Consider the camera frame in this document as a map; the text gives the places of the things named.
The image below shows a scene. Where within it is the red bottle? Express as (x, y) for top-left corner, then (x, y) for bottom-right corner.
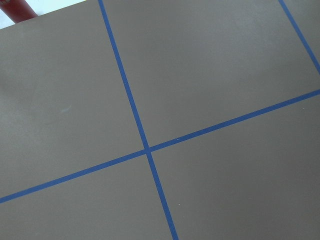
(0, 0), (38, 24)

